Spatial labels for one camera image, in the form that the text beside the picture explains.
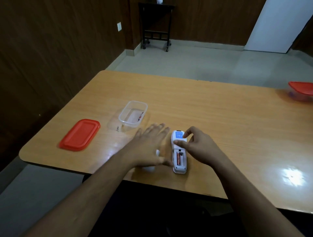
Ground white door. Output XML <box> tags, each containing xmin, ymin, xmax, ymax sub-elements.
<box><xmin>244</xmin><ymin>0</ymin><xmax>313</xmax><ymax>54</ymax></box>

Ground white battery cover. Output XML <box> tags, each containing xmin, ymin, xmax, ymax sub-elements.
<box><xmin>142</xmin><ymin>149</ymin><xmax>161</xmax><ymax>172</ymax></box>

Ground person's black trousers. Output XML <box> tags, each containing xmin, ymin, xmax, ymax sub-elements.
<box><xmin>83</xmin><ymin>174</ymin><xmax>313</xmax><ymax>237</ymax></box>

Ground black wheeled side table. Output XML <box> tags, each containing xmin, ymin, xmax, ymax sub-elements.
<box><xmin>138</xmin><ymin>2</ymin><xmax>175</xmax><ymax>52</ymax></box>

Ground person's left forearm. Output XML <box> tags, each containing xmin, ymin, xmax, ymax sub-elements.
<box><xmin>23</xmin><ymin>147</ymin><xmax>136</xmax><ymax>237</ymax></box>

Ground white remote control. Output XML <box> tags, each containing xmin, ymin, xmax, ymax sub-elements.
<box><xmin>171</xmin><ymin>130</ymin><xmax>188</xmax><ymax>174</ymax></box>

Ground red-lidded plastic container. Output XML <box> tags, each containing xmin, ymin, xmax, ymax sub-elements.
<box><xmin>118</xmin><ymin>100</ymin><xmax>148</xmax><ymax>128</ymax></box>
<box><xmin>288</xmin><ymin>89</ymin><xmax>313</xmax><ymax>102</ymax></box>

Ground person's left hand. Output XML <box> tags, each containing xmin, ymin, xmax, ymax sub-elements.
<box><xmin>122</xmin><ymin>123</ymin><xmax>173</xmax><ymax>169</ymax></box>

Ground person's right hand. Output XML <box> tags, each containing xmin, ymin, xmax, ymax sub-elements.
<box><xmin>173</xmin><ymin>126</ymin><xmax>220</xmax><ymax>169</ymax></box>

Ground person's right forearm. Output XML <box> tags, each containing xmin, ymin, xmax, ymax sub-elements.
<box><xmin>210</xmin><ymin>151</ymin><xmax>305</xmax><ymax>237</ymax></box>

